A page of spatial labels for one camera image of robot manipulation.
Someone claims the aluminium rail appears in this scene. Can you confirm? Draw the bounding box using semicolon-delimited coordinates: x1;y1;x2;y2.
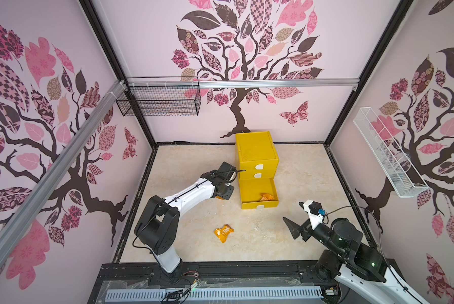
128;77;360;89

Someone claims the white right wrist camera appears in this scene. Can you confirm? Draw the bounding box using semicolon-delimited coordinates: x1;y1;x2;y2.
299;200;326;230

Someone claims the yellow bottom drawer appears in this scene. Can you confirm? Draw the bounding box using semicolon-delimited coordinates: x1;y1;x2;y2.
239;178;279;210

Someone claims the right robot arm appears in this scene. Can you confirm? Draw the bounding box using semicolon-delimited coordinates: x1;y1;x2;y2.
283;217;428;303

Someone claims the white slotted cable duct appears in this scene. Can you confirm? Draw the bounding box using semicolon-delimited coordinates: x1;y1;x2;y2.
104;286;323;303

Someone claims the yellow plastic drawer cabinet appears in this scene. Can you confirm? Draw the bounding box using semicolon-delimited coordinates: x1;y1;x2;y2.
235;130;280;181

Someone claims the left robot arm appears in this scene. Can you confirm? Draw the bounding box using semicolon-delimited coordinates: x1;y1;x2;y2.
132;162;238;275

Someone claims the black wire basket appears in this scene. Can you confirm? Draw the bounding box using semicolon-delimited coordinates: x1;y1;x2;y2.
116;76;202;117

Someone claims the yellow drawer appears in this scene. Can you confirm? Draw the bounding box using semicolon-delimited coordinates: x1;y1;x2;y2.
239;158;279;175
239;178;279;210
240;169;276;181

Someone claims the white wire shelf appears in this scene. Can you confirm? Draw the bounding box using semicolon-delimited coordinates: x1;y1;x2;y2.
353;107;430;198

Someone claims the orange cookie packet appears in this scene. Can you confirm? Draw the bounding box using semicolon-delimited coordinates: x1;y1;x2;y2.
259;193;276;201
214;224;235;243

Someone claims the yellow top drawer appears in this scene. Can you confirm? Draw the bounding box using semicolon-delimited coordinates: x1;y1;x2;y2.
239;158;279;175

